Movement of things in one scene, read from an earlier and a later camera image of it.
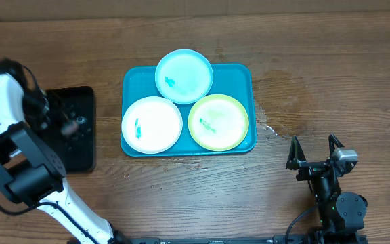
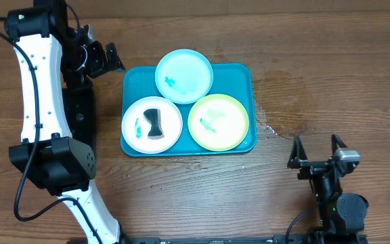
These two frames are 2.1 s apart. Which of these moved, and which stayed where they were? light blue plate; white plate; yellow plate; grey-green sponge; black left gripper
Moved: grey-green sponge; black left gripper
Stayed: white plate; light blue plate; yellow plate
